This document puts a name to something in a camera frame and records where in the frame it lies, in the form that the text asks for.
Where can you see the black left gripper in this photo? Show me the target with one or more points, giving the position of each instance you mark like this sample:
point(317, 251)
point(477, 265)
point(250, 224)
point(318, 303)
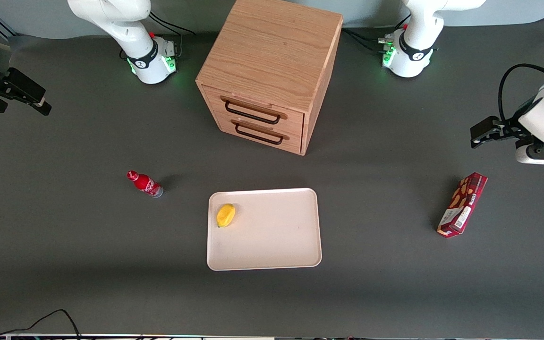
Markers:
point(507, 128)

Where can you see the red coke bottle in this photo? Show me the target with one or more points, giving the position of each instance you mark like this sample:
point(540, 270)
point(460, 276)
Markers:
point(145, 183)

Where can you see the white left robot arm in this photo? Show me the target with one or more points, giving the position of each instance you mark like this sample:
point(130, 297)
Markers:
point(413, 47)

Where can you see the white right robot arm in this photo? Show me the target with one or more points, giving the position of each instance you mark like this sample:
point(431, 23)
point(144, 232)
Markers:
point(140, 52)

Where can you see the beige plastic tray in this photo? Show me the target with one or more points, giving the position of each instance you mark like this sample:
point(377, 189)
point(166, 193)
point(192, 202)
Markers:
point(272, 236)

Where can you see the red snack box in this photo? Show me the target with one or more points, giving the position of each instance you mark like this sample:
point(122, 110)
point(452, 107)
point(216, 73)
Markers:
point(463, 205)

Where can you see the yellow lemon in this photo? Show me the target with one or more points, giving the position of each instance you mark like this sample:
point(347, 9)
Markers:
point(225, 215)

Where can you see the wooden drawer cabinet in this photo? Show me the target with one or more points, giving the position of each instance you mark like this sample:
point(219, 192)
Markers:
point(272, 61)

